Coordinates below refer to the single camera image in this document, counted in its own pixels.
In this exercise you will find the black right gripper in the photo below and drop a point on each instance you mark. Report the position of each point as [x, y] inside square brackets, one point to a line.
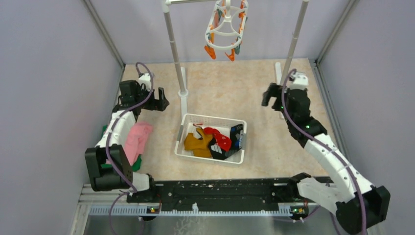
[272, 91]

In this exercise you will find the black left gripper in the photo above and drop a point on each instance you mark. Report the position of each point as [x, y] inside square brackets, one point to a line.
[154, 104]

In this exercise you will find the mustard yellow sock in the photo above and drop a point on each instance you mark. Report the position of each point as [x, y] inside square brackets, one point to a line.
[202, 153]
[193, 143]

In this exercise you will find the black sock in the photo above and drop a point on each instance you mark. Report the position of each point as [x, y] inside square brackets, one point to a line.
[236, 135]

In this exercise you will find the white plastic clip hanger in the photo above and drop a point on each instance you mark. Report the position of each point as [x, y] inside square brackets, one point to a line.
[227, 25]

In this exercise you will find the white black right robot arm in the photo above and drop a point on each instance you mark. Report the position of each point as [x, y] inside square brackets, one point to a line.
[356, 203]

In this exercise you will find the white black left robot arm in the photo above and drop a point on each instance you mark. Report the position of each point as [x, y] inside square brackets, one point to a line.
[107, 163]

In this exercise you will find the pink cloth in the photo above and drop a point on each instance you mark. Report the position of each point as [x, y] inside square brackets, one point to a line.
[136, 140]

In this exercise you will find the white plastic basket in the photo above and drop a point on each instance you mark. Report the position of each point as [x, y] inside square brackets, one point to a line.
[219, 123]

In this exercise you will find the orange clothespin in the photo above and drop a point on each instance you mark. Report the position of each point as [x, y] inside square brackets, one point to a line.
[210, 51]

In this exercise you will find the white metal drying rack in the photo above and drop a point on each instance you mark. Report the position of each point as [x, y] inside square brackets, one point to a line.
[281, 72]

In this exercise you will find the green cloth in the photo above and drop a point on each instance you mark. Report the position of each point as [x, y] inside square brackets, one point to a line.
[137, 164]

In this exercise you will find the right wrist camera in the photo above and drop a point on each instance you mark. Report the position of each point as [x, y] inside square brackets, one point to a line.
[299, 81]

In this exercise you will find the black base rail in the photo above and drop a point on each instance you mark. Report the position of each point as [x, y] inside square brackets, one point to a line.
[229, 195]

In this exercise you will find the white cable duct strip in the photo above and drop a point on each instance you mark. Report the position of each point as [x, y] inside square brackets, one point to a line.
[136, 210]

